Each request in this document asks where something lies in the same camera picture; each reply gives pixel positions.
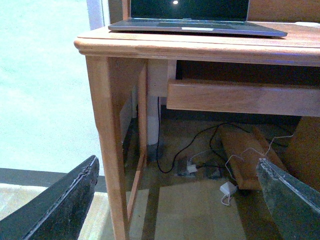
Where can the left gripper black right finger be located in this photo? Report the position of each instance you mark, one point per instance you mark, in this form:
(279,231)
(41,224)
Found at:
(293,205)

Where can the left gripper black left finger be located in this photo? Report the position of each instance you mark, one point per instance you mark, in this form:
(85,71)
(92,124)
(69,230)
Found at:
(59,212)

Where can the white charger adapter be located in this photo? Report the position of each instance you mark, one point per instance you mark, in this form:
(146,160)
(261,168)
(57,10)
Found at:
(228,188)

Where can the wooden board on floor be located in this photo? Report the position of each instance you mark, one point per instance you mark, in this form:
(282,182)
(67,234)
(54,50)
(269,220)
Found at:
(243,152)

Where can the power strip on floor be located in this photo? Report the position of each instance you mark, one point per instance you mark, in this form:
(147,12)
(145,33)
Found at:
(186,168)

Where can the wooden desk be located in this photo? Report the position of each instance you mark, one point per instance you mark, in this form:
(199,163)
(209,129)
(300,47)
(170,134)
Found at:
(117,62)

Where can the grey open laptop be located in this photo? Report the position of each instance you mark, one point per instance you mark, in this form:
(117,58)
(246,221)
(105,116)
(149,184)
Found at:
(228,17)

